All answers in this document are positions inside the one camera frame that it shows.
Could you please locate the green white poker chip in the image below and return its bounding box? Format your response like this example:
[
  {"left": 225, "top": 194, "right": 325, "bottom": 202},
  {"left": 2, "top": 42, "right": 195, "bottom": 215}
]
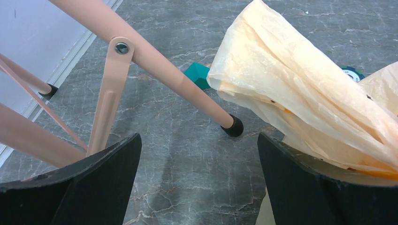
[{"left": 340, "top": 66, "right": 365, "bottom": 83}]

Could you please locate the pink tripod easel stand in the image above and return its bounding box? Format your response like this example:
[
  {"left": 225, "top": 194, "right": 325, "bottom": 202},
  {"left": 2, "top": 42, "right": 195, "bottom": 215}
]
[{"left": 0, "top": 0, "right": 244, "bottom": 168}]

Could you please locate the teal wedge block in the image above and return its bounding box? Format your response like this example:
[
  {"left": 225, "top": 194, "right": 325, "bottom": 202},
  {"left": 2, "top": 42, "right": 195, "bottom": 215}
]
[{"left": 184, "top": 62, "right": 210, "bottom": 90}]

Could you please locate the cream banana print plastic bag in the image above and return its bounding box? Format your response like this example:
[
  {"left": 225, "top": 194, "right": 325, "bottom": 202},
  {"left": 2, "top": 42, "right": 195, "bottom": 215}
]
[{"left": 207, "top": 0, "right": 398, "bottom": 225}]

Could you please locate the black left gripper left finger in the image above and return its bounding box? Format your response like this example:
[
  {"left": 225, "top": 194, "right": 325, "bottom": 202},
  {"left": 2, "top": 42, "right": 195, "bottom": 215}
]
[{"left": 0, "top": 133, "right": 142, "bottom": 225}]

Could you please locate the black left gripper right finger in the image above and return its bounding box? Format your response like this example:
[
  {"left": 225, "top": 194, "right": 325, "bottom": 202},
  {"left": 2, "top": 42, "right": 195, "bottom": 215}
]
[{"left": 257, "top": 133, "right": 398, "bottom": 225}]

